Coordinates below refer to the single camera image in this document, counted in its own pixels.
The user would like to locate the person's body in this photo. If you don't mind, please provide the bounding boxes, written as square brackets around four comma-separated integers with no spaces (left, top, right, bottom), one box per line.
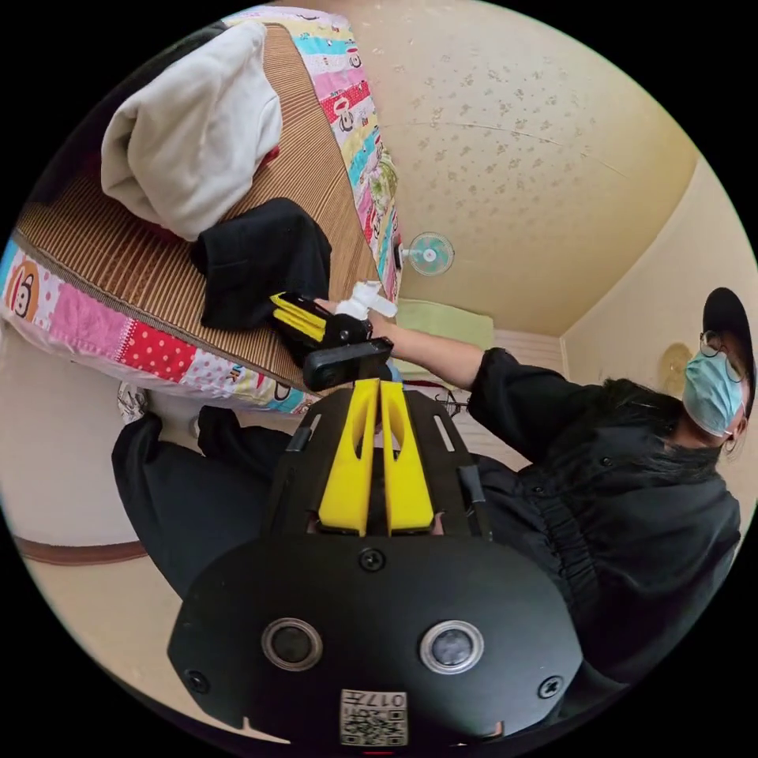
[111,287,758,730]

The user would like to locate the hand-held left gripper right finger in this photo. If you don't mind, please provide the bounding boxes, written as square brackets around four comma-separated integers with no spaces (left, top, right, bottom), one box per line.
[381,381,437,535]

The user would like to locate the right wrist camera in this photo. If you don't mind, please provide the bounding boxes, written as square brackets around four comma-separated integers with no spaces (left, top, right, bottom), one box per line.
[302,336,396,394]

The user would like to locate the bed with woven mat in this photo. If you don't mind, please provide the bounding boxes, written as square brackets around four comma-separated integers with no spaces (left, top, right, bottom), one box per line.
[0,6,405,415]

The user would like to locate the black pants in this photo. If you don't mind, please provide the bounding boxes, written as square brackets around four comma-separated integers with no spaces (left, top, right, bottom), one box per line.
[190,197,333,331]

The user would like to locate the person's right forearm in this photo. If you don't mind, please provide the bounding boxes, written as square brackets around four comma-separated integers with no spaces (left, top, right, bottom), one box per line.
[371,319,490,392]

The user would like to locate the pile of clothes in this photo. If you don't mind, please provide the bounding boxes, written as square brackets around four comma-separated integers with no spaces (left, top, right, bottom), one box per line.
[77,20,284,243]

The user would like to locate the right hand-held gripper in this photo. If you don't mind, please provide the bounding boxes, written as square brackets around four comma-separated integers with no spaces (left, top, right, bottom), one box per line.
[269,291,374,370]

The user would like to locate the person's right hand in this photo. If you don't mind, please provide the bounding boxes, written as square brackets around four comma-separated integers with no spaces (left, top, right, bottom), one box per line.
[312,280,399,325]

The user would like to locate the small light blue fan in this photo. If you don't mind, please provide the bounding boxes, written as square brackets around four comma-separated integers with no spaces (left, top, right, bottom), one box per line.
[394,231,456,278]

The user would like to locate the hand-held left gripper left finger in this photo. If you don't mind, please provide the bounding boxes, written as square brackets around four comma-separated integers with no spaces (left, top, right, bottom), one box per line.
[317,378,380,537]

